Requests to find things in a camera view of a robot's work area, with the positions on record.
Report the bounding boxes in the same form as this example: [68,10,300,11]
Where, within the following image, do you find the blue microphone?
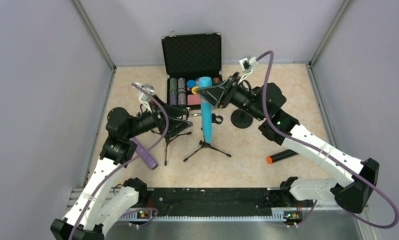
[197,76,213,143]

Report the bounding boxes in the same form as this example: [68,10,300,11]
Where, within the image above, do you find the black tripod stand with clip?
[182,113,232,163]

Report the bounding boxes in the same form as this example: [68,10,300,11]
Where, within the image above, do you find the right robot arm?
[196,72,380,214]

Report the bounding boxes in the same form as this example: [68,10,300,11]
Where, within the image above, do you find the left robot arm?
[50,95,193,240]

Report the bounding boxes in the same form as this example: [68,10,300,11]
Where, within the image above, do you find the black round base stand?
[230,109,253,129]

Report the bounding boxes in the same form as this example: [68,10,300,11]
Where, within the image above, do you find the purple glitter microphone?
[130,137,159,170]

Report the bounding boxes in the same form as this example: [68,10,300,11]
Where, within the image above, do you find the black poker chip case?
[161,32,222,110]

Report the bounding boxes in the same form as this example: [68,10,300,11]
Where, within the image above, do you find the black microphone orange tip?
[266,149,298,164]

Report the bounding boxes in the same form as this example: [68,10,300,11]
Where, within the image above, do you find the black shock mount tripod stand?
[164,131,192,166]

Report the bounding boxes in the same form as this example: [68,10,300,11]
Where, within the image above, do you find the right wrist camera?
[238,57,258,84]

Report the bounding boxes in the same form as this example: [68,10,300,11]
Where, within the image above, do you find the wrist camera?
[238,57,258,84]
[137,83,155,112]

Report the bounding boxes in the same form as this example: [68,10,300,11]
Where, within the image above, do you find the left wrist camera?
[137,83,155,112]

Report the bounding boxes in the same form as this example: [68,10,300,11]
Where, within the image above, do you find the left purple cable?
[67,82,170,240]

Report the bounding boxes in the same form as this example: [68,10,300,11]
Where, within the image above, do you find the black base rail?
[118,187,314,224]

